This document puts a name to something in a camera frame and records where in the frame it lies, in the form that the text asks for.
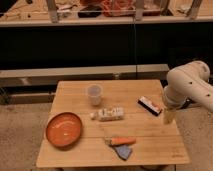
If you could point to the orange ceramic bowl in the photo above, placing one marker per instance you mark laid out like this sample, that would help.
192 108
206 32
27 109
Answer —
64 129

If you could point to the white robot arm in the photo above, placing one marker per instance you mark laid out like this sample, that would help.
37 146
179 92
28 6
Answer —
189 81

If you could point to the clear plastic cup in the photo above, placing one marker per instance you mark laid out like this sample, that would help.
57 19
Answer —
94 94

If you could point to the white plastic bottle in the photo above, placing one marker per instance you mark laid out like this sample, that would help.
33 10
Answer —
108 114

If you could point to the wooden table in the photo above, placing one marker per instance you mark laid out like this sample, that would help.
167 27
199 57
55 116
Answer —
156 142

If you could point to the black whiteboard eraser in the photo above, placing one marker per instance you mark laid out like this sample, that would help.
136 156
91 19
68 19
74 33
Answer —
150 106

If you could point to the blue sponge cloth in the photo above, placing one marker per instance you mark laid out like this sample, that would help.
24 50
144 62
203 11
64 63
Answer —
123 151

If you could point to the yellow wooden end tool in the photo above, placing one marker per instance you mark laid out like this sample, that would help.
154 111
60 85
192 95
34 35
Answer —
169 115

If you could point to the orange handled scraper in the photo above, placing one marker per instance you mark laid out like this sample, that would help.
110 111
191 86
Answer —
116 141

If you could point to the grey metal bench rail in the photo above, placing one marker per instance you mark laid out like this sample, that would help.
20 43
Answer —
51 76

